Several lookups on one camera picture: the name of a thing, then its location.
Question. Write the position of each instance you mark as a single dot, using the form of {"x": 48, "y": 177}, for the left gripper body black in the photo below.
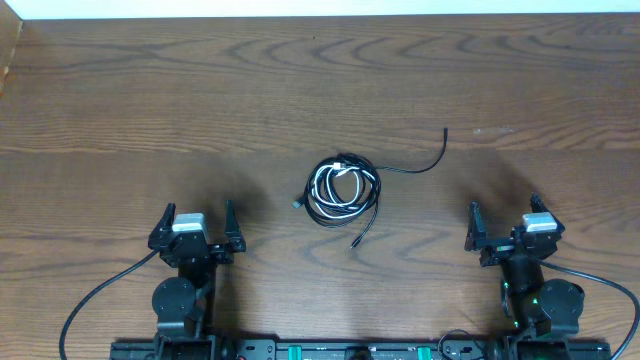
{"x": 195, "y": 247}

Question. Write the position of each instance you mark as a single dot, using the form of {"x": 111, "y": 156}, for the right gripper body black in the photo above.
{"x": 513, "y": 245}

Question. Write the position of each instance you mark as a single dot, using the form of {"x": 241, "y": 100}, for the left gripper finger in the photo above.
{"x": 162, "y": 235}
{"x": 232, "y": 230}

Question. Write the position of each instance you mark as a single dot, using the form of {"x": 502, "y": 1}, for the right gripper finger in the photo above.
{"x": 537, "y": 205}
{"x": 476, "y": 237}

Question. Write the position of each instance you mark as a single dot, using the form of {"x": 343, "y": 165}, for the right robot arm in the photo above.
{"x": 545, "y": 312}

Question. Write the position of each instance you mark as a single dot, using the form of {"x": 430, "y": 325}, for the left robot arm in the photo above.
{"x": 181, "y": 303}

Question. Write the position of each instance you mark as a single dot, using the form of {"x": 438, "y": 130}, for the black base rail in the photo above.
{"x": 350, "y": 350}

